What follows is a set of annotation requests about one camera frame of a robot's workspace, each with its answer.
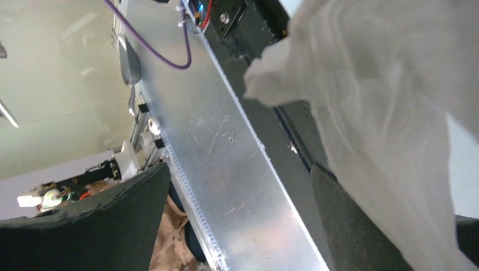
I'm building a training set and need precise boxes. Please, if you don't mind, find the white plastic bag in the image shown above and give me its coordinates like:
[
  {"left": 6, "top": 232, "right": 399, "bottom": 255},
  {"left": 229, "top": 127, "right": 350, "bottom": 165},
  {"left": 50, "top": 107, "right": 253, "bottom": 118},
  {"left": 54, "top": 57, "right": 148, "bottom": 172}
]
[{"left": 245, "top": 1, "right": 478, "bottom": 270}]

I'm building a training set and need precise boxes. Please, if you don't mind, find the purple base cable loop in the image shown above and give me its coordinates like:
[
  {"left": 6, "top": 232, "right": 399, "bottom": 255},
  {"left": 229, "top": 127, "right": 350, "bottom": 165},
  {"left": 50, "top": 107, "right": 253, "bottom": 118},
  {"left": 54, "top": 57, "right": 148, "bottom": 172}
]
[{"left": 103, "top": 0, "right": 193, "bottom": 71}]

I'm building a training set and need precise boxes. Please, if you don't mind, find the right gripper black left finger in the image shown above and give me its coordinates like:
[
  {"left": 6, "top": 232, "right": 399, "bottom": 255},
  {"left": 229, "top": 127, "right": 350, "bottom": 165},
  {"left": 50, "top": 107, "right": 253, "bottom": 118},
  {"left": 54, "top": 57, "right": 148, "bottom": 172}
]
[{"left": 1, "top": 163, "right": 171, "bottom": 270}]

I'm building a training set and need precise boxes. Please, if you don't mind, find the silver metal front plate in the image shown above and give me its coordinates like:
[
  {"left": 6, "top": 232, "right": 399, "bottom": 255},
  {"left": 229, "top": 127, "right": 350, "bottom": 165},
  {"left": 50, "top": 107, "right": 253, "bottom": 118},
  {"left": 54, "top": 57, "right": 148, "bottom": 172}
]
[{"left": 124, "top": 4, "right": 333, "bottom": 270}]

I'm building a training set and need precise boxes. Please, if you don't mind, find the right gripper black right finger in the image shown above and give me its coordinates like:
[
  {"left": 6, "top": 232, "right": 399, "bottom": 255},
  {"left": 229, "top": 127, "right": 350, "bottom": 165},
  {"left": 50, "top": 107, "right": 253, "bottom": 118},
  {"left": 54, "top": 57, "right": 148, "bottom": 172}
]
[{"left": 310, "top": 162, "right": 411, "bottom": 270}]

